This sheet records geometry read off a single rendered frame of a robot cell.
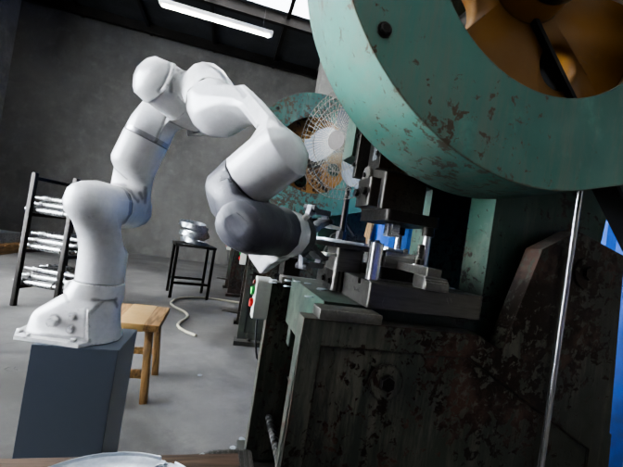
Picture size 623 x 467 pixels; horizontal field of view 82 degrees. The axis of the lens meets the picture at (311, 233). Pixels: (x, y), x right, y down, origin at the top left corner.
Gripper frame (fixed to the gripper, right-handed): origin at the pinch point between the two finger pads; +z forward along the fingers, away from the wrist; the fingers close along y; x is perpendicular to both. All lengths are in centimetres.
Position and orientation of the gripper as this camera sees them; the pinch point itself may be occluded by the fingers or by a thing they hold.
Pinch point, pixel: (329, 240)
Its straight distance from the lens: 86.2
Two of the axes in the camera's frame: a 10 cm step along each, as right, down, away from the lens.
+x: -9.1, -1.3, 4.0
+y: 1.5, -9.9, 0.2
